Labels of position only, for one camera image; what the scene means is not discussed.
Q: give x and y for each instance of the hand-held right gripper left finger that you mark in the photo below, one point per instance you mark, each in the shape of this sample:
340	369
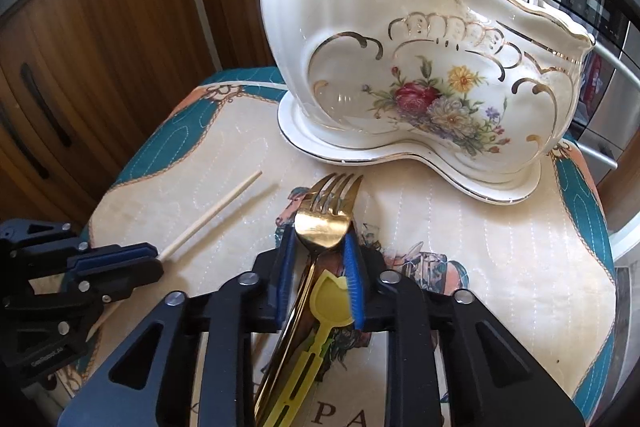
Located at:
284	277

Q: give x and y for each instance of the yellow plastic utensil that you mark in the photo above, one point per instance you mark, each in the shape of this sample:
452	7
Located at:
330	302

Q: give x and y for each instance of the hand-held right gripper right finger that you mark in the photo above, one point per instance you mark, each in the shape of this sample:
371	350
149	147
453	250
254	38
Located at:
352	282

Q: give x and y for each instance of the white ceramic tray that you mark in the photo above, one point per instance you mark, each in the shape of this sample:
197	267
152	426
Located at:
320	144

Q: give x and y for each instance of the printed quilted table cloth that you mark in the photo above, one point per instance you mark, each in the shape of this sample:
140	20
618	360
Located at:
500	257

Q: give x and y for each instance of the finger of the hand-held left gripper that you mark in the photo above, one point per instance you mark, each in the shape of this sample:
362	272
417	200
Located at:
130	274
115	253

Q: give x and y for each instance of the gold fork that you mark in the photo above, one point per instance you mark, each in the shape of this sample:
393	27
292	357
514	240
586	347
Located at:
322	222

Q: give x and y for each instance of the white floral ceramic utensil holder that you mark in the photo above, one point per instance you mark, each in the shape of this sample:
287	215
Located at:
380	32

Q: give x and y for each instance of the stainless steel oven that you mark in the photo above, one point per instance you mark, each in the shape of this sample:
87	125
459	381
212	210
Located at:
590	7

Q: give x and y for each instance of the pale wooden chopstick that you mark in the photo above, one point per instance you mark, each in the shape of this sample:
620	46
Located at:
215	212

